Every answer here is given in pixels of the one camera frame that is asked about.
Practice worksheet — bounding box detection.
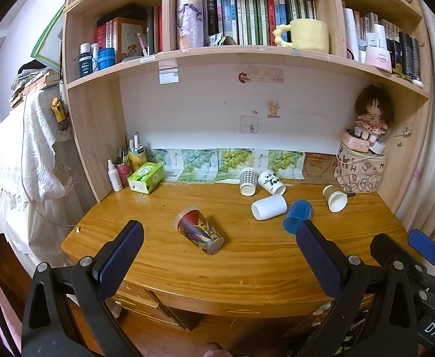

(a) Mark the patterned canvas bag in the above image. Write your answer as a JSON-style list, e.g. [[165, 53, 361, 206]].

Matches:
[[334, 144, 386, 193]]

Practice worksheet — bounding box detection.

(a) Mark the stack of papers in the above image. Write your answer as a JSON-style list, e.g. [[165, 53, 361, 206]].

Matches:
[[9, 60, 59, 109]]

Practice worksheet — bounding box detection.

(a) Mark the green grape picture strip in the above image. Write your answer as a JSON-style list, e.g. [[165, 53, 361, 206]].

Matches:
[[146, 148, 306, 184]]

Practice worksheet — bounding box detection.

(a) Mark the yellow toy keychain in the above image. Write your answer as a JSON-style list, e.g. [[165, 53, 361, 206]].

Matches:
[[51, 97, 69, 131]]

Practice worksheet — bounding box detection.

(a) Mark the floral white tumbler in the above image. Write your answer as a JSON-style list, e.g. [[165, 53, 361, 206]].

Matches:
[[176, 0, 205, 49]]

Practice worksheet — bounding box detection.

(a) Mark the brown haired rag doll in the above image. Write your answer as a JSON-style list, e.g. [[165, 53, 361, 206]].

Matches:
[[354, 85, 395, 143]]

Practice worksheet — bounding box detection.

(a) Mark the yellow ceramic mug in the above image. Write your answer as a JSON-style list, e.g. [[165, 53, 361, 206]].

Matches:
[[272, 18, 330, 53]]

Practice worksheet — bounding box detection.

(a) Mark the brown white paper cup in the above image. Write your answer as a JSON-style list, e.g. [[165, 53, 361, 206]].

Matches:
[[323, 184, 348, 213]]

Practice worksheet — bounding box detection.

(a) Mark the blue jar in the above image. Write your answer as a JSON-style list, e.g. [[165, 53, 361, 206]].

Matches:
[[98, 48, 116, 70]]

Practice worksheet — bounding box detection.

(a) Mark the plain white cup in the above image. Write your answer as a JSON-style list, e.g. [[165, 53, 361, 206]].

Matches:
[[251, 194, 288, 221]]

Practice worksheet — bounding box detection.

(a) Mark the wooden bookshelf desk unit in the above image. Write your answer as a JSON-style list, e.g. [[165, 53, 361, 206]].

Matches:
[[62, 0, 433, 329]]

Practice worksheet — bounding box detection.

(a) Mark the white bamboo print cup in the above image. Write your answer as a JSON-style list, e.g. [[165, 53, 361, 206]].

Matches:
[[258, 169, 286, 195]]

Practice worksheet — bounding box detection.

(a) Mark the blue plastic cup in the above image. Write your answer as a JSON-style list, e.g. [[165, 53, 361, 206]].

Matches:
[[283, 200, 313, 234]]

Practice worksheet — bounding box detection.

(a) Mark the green tissue box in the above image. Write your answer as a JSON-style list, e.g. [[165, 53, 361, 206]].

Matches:
[[128, 162, 164, 194]]

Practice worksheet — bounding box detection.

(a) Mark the white checkered paper cup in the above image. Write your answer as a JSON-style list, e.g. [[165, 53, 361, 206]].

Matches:
[[239, 167, 258, 197]]

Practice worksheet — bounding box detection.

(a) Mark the white spray bottle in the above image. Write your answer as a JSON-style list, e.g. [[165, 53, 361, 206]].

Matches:
[[107, 159, 123, 192]]

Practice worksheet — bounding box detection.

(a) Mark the colourful printed plastic cup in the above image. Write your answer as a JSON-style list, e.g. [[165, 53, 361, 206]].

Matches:
[[174, 206, 224, 255]]

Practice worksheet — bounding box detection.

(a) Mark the pink pen holder cup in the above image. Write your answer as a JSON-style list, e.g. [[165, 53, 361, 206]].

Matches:
[[115, 161, 132, 187]]

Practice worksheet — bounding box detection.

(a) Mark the dark blue bottle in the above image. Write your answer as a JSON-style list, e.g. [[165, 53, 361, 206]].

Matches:
[[79, 43, 93, 77]]

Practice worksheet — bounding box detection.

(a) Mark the pink small box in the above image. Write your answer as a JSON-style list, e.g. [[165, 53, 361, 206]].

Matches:
[[341, 131, 369, 153]]

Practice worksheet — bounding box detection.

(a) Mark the white lace cloth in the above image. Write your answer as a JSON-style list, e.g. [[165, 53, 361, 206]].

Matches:
[[0, 89, 84, 265]]

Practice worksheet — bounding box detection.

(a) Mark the pink cosmetic box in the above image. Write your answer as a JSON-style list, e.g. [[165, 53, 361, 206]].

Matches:
[[365, 46, 392, 73]]

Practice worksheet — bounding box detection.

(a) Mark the yellow pen holder cup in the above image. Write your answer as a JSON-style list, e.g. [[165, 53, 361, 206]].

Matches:
[[128, 145, 147, 172]]

